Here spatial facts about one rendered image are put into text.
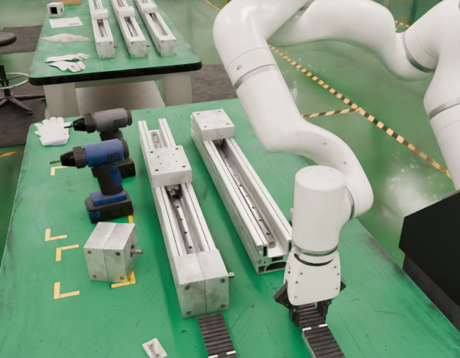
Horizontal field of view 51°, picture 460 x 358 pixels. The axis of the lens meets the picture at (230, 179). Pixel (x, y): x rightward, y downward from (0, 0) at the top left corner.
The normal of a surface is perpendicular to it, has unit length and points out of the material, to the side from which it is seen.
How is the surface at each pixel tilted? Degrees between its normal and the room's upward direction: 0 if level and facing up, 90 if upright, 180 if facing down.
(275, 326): 0
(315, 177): 2
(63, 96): 90
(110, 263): 90
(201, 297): 90
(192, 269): 0
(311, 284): 90
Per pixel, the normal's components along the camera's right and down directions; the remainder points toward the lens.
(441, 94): -0.70, -0.03
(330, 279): 0.33, 0.45
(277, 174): -0.02, -0.87
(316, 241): -0.11, 0.50
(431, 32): -0.89, 0.15
